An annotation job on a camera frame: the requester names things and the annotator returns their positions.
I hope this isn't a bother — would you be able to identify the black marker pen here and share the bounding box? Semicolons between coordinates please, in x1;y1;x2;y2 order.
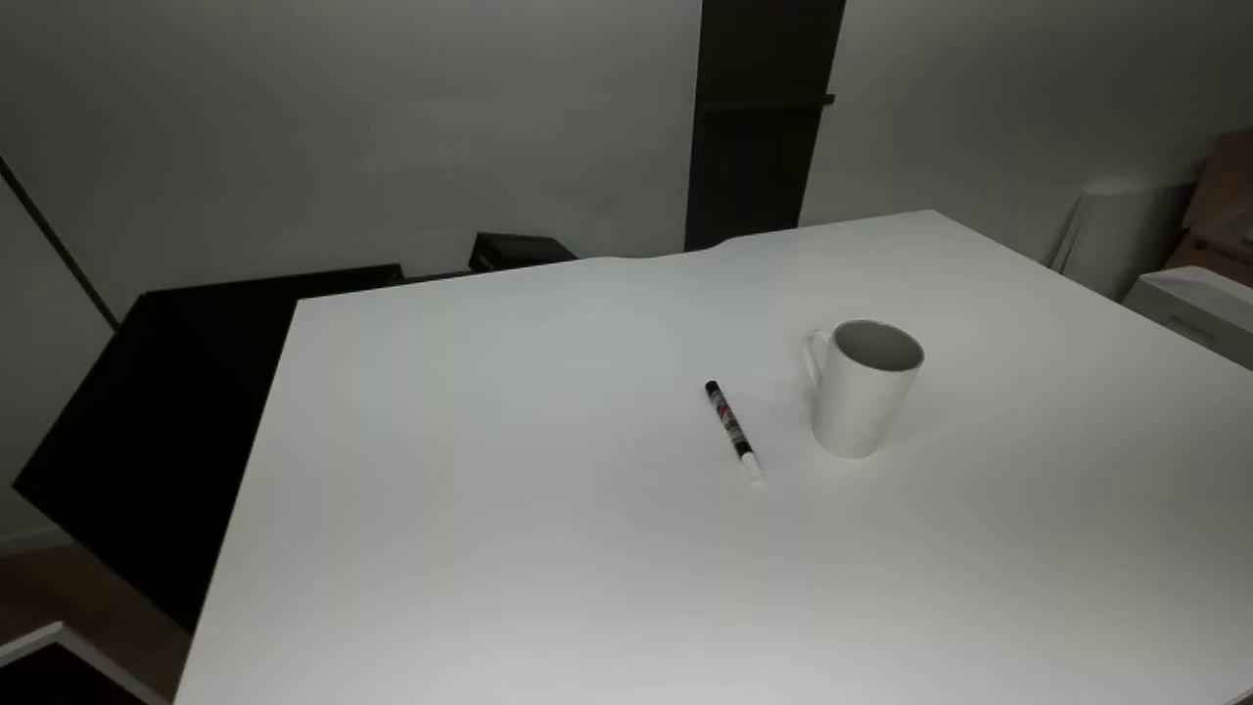
700;376;773;489

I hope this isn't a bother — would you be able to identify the small black box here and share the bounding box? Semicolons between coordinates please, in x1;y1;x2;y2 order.
466;232;580;273

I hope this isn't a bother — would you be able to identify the white ceramic mug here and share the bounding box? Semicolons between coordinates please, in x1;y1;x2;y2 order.
794;316;927;463

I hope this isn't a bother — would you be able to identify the white cylindrical bin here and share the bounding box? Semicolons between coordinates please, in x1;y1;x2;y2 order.
1048;173;1197;303

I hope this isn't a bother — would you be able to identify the white rectangular box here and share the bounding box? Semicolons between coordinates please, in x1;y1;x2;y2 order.
1119;261;1253;372

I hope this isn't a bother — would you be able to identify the thin black diagonal strip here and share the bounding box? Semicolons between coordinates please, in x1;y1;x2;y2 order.
0;156;126;334

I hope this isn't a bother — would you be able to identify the brown cardboard box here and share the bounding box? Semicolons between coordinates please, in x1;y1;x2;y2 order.
1162;126;1253;291

